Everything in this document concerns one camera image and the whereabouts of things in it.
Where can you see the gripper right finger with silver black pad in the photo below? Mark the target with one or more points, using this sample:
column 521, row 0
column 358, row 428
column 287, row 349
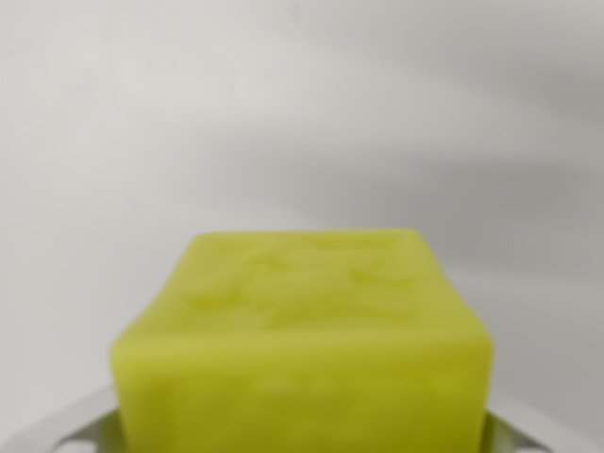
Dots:
column 507, row 436

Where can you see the gripper left finger with silver black pad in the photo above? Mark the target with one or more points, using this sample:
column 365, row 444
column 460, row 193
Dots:
column 89, row 431

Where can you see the yellow cube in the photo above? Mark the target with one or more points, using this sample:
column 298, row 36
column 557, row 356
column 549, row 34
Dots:
column 302, row 358

